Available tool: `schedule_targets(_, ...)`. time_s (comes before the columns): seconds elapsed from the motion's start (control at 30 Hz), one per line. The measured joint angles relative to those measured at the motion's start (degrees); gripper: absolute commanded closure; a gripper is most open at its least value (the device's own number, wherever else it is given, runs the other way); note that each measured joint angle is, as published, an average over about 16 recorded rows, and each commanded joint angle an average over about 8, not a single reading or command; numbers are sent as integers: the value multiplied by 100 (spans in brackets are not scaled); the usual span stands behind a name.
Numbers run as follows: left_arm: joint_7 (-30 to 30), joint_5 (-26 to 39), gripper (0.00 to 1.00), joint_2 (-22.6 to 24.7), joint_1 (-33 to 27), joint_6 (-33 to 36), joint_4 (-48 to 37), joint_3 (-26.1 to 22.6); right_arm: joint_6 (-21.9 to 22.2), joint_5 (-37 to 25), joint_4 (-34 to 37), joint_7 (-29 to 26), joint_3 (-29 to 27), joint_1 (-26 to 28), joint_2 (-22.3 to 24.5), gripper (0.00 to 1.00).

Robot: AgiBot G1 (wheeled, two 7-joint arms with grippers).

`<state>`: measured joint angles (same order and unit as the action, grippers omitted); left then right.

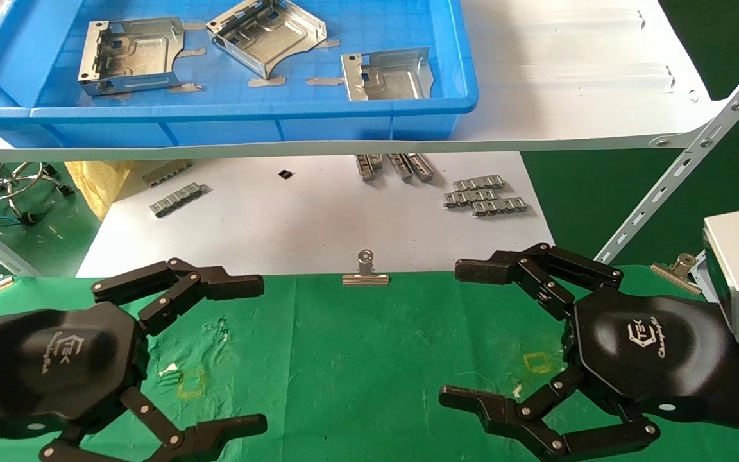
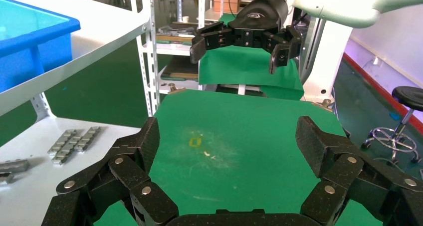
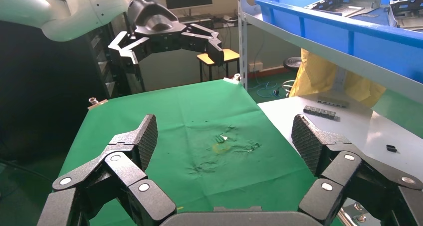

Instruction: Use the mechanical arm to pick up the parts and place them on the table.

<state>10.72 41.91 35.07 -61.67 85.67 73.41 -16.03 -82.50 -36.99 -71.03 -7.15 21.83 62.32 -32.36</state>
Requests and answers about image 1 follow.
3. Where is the grey metal clip strip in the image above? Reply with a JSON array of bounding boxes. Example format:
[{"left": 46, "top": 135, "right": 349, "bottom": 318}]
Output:
[
  {"left": 471, "top": 198, "right": 529, "bottom": 217},
  {"left": 355, "top": 154, "right": 384, "bottom": 182},
  {"left": 452, "top": 175, "right": 506, "bottom": 192},
  {"left": 407, "top": 153, "right": 436, "bottom": 182},
  {"left": 142, "top": 160, "right": 192, "bottom": 187},
  {"left": 150, "top": 182, "right": 206, "bottom": 218},
  {"left": 387, "top": 153, "right": 414, "bottom": 182},
  {"left": 443, "top": 189, "right": 498, "bottom": 209}
]

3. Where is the green table cloth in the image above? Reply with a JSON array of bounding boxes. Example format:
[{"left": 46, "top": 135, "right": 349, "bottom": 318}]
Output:
[{"left": 0, "top": 264, "right": 739, "bottom": 462}]

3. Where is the blue plastic tray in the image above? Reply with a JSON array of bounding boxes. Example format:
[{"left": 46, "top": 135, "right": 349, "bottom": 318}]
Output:
[{"left": 0, "top": 0, "right": 479, "bottom": 148}]

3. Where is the grey metal frame bar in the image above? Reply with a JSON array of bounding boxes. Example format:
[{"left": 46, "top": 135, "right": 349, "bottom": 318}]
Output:
[{"left": 0, "top": 209, "right": 42, "bottom": 278}]

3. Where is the white board sheet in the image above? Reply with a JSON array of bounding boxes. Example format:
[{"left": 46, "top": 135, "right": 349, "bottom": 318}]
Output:
[{"left": 76, "top": 152, "right": 564, "bottom": 278}]

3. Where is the white shelf board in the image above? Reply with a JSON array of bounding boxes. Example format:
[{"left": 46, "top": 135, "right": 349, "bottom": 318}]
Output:
[{"left": 0, "top": 0, "right": 739, "bottom": 163}]

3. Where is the yellow cloth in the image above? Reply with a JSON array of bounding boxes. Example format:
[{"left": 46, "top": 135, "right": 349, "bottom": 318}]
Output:
[{"left": 64, "top": 160, "right": 133, "bottom": 221}]

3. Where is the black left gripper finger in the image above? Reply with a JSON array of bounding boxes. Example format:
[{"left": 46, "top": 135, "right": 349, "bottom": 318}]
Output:
[{"left": 92, "top": 258, "right": 265, "bottom": 336}]

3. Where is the grey sheet metal bracket part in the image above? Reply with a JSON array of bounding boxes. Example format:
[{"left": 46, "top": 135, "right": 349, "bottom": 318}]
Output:
[
  {"left": 341, "top": 47, "right": 436, "bottom": 102},
  {"left": 205, "top": 0, "right": 328, "bottom": 80},
  {"left": 77, "top": 17, "right": 185, "bottom": 97}
]

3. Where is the chrome stool base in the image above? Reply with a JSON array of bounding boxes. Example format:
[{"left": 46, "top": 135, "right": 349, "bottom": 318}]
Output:
[{"left": 0, "top": 162, "right": 75, "bottom": 225}]

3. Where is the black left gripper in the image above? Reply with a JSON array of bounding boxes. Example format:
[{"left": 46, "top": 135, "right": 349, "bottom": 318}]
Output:
[{"left": 0, "top": 300, "right": 268, "bottom": 462}]

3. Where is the long slotted metal strut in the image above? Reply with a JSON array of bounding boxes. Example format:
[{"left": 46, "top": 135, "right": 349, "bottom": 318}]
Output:
[{"left": 594, "top": 38, "right": 739, "bottom": 265}]

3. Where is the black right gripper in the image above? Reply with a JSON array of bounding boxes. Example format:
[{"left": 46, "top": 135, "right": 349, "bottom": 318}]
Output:
[{"left": 439, "top": 243, "right": 733, "bottom": 461}]

